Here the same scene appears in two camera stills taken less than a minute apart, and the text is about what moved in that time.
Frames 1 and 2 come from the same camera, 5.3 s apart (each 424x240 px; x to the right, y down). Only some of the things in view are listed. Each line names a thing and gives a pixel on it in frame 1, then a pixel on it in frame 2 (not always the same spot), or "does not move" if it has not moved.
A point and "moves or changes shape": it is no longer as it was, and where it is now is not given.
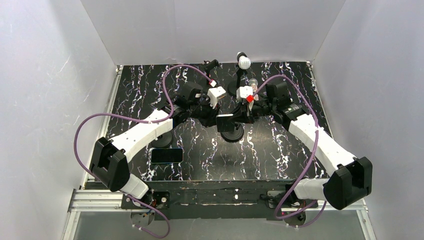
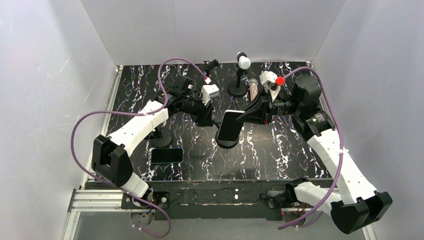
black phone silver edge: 225,122 moves or changes shape
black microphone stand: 233,85 does not move
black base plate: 217,199 does not move
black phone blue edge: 164,155 does not move
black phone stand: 233,136 to 226,144
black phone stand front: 163,141 does not move
